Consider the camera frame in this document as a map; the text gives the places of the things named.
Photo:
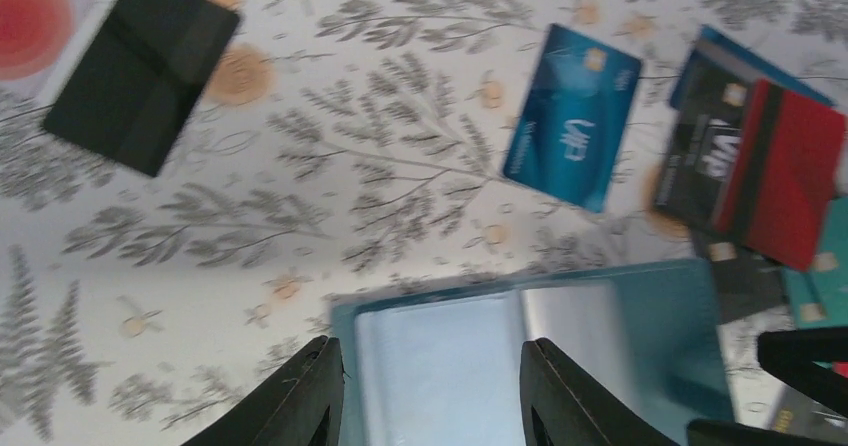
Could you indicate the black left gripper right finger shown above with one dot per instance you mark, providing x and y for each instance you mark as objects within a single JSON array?
[{"x": 562, "y": 404}]

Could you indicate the black VIP card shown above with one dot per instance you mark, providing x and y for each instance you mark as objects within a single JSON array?
[{"x": 704, "y": 144}]

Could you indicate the blue card near holder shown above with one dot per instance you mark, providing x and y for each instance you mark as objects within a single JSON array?
[{"x": 567, "y": 137}]

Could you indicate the teal leather card holder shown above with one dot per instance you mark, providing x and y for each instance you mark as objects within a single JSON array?
[{"x": 441, "y": 366}]

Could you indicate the red card with black stripe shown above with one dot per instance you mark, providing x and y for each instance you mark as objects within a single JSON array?
[{"x": 775, "y": 198}]

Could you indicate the teal green card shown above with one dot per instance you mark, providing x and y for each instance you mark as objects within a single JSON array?
[{"x": 818, "y": 297}]

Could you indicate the white card with red circle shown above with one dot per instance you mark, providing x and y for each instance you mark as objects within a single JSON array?
[{"x": 34, "y": 34}]

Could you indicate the black card near left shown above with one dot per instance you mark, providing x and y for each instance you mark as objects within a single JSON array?
[{"x": 136, "y": 84}]

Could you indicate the floral patterned table mat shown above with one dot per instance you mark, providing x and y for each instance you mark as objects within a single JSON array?
[{"x": 342, "y": 146}]

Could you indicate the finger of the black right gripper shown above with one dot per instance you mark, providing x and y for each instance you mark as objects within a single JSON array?
[{"x": 794, "y": 357}]

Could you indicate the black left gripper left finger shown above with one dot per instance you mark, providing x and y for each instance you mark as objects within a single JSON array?
[{"x": 299, "y": 404}]

